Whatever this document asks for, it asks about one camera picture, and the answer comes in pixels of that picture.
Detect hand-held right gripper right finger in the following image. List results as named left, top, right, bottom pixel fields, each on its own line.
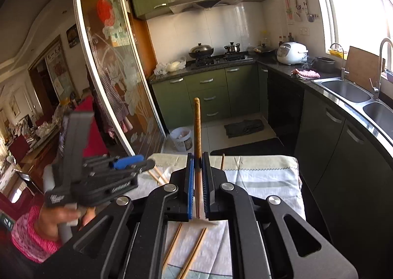
left=200, top=152, right=358, bottom=279

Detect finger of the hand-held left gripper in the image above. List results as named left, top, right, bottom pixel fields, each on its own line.
left=83, top=154, right=145, bottom=172
left=92, top=159, right=155, bottom=180

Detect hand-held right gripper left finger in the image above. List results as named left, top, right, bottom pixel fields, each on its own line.
left=49, top=153, right=197, bottom=279

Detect reddish brown wooden chopstick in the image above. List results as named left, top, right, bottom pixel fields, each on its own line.
left=193, top=98, right=204, bottom=219

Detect person's left forearm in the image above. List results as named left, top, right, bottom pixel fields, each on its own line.
left=11, top=205, right=62, bottom=263

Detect person's left hand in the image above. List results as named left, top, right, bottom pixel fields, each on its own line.
left=38, top=204, right=96, bottom=234

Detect red covered wooden chair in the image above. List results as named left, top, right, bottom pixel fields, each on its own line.
left=66, top=95, right=108, bottom=160

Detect white plastic bucket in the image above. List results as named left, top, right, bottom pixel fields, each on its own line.
left=169, top=127, right=194, bottom=152

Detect cluttered dining sideboard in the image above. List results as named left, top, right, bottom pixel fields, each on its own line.
left=0, top=104, right=68, bottom=175

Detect pale blue patterned tablecloth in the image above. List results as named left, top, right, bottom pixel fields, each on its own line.
left=126, top=153, right=306, bottom=279

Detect brown-tipped wooden chopstick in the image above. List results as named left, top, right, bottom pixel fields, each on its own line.
left=161, top=224, right=183, bottom=272
left=178, top=227, right=208, bottom=279

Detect dark grey floor cloth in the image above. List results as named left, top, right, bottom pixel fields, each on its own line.
left=224, top=119, right=265, bottom=138

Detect flower etched glass sliding door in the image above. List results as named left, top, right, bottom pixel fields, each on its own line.
left=72, top=0, right=168, bottom=157

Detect white plastic bag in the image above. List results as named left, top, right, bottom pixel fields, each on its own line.
left=154, top=56, right=187, bottom=75

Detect green lower kitchen cabinets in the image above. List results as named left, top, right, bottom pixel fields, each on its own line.
left=150, top=62, right=267, bottom=132

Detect black gas stove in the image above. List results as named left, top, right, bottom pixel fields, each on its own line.
left=192, top=54, right=254, bottom=68

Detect black wok with lid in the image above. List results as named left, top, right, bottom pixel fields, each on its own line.
left=188, top=42, right=214, bottom=59

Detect dark counter cabinets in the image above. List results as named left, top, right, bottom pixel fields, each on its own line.
left=266, top=67, right=393, bottom=279

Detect black kitchen countertop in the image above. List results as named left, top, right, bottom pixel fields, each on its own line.
left=149, top=52, right=393, bottom=157

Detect black frying pan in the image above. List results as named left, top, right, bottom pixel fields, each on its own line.
left=252, top=44, right=277, bottom=54

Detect pink dish cloth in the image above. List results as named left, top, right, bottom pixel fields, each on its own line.
left=292, top=68, right=320, bottom=79

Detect white rice cooker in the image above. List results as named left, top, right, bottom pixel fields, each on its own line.
left=276, top=42, right=308, bottom=65

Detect condiment bottles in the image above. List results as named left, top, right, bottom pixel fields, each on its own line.
left=278, top=33, right=295, bottom=46

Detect steel double sink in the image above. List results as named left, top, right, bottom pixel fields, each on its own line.
left=311, top=78, right=393, bottom=144

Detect black cooking pot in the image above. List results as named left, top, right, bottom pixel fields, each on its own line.
left=313, top=56, right=337, bottom=72

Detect small steel faucet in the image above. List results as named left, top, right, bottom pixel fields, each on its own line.
left=329, top=42, right=350, bottom=81

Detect wooden cutting board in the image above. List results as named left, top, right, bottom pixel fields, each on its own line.
left=345, top=46, right=386, bottom=92

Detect hanging kitchen tools rack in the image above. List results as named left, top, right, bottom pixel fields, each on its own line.
left=284, top=0, right=318, bottom=25

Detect tall steel faucet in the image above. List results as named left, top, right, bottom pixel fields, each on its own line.
left=370, top=38, right=393, bottom=101

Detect kitchen window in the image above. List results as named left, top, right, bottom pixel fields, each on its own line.
left=310, top=0, right=393, bottom=80

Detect calligraphy wall poster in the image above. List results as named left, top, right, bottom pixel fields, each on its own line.
left=46, top=46, right=77, bottom=101

